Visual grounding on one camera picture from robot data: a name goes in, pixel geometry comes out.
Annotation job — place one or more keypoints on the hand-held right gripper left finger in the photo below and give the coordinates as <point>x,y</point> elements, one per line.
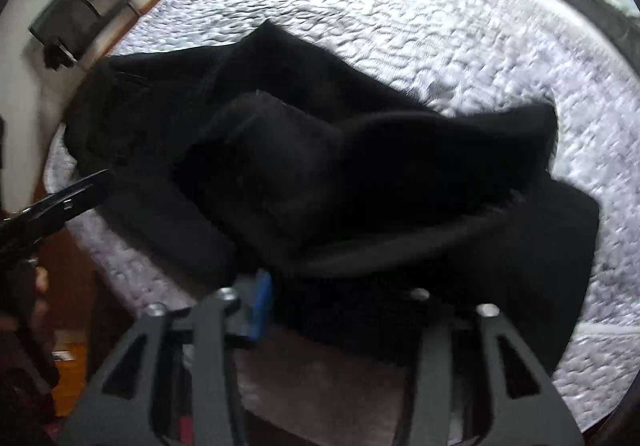
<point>261,311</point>

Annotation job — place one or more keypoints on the black office chair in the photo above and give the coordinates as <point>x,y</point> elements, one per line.
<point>70,21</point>

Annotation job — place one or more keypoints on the person's left hand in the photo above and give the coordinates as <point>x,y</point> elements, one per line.
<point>41,282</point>

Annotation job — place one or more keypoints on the black pants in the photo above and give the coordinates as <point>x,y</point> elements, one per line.
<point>350,151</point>

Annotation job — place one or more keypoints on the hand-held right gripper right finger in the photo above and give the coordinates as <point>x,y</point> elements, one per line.
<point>430,328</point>

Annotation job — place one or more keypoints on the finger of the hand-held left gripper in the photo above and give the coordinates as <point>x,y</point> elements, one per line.
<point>65,206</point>

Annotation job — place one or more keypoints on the bed with grey quilted cover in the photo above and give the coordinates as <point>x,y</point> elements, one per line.
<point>450,26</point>

